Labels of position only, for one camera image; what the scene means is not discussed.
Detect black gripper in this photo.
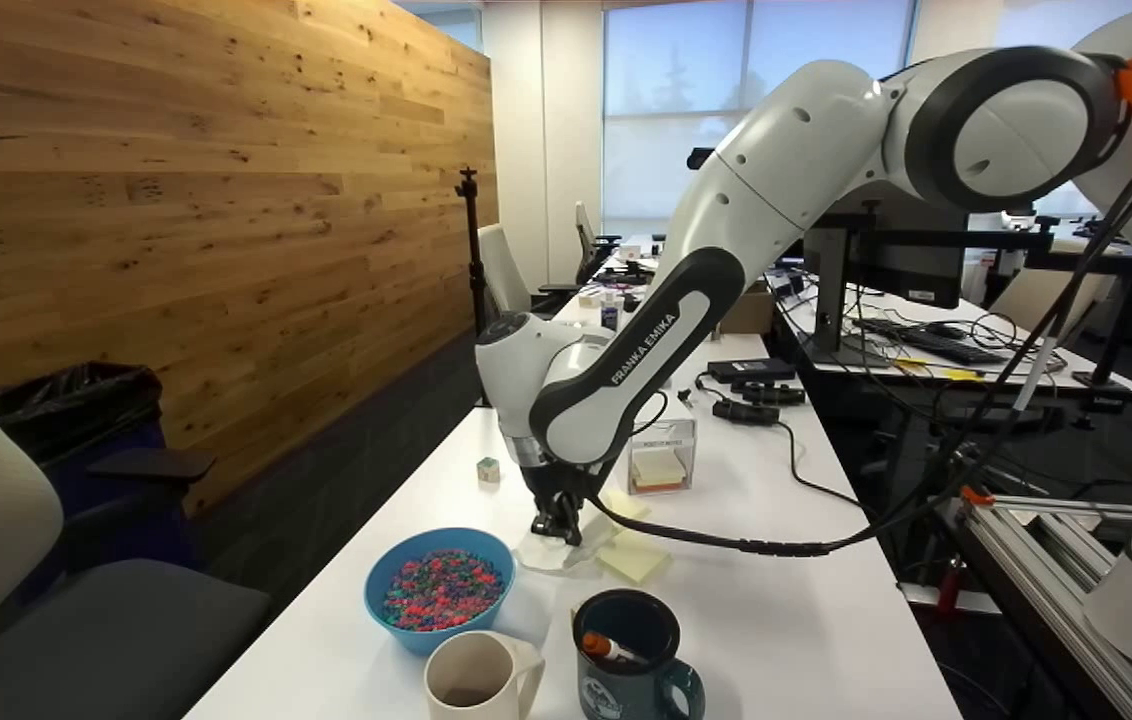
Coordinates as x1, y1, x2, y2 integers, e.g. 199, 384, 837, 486
521, 456, 601, 548

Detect white napkin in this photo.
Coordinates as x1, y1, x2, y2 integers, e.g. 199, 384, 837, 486
511, 513, 619, 577

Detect yellow sticky note pad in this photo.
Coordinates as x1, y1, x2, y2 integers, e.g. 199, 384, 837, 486
597, 526, 674, 589

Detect clear plastic box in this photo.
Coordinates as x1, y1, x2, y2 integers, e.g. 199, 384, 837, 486
625, 414, 699, 495

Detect red white marker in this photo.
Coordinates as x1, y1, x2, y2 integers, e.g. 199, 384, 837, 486
581, 627, 646, 667

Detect colourful candy pieces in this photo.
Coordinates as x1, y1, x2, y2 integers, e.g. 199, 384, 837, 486
381, 548, 503, 634

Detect dark teal mug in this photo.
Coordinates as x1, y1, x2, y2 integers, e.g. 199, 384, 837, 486
571, 589, 707, 720

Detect white paper cup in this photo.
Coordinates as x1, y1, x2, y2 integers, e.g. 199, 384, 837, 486
420, 627, 546, 720

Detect blue plastic bowl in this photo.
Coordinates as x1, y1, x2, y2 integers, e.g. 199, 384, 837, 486
358, 525, 521, 659

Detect black power brick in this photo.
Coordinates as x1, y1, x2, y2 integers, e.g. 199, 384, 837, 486
699, 354, 807, 391

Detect grey office chair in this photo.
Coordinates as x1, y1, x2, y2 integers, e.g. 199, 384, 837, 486
0, 344, 274, 720

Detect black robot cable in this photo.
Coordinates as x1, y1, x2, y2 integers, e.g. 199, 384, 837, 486
586, 156, 1132, 559

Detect black camera tripod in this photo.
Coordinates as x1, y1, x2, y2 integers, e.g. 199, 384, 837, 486
451, 162, 494, 335

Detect aluminium rail frame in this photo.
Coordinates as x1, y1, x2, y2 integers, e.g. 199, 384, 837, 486
934, 483, 1132, 720

